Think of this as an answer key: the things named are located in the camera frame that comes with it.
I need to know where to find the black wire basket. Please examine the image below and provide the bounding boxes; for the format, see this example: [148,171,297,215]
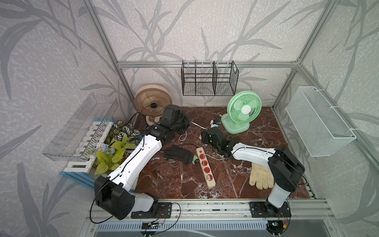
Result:
[181,61,239,96]

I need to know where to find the black power strip cable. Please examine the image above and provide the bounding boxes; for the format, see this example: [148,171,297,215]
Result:
[127,112,202,152]

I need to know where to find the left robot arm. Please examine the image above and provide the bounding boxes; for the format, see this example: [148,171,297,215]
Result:
[93,105,190,220]

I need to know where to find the beige red power strip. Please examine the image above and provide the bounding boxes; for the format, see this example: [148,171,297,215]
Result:
[196,147,216,188]

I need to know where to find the white mesh basket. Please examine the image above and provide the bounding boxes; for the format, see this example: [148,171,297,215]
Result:
[286,86,356,158]

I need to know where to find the blue white wooden crate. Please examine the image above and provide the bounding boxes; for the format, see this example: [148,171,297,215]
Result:
[59,118,148,193]

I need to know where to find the green desk fan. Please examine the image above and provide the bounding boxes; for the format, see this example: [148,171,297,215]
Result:
[221,91,262,134]

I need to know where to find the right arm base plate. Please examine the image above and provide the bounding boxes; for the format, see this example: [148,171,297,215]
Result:
[249,201,292,218]

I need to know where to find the green fan white cable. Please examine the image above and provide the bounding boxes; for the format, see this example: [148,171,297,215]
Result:
[204,114,226,162]

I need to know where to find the black work glove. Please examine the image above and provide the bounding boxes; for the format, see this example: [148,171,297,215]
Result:
[163,147,199,165]

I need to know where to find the cream leather glove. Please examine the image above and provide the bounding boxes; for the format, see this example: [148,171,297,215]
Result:
[249,163,274,190]

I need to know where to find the beige desk fan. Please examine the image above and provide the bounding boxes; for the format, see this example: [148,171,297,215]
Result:
[134,85,172,125]

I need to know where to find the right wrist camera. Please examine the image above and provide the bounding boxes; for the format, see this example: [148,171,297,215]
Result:
[210,119,221,128]

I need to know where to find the artificial green plant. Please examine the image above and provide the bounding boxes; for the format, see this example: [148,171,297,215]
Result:
[91,120,141,175]

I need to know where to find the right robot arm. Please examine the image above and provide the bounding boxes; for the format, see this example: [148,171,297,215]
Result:
[201,127,305,210]

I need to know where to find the clear plastic tray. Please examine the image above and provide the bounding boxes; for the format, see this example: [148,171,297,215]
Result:
[42,93,118,162]

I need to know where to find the beige fan white cable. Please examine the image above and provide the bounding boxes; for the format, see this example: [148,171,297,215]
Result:
[177,119,209,142]

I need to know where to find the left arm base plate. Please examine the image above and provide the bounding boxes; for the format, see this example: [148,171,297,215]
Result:
[131,202,173,219]

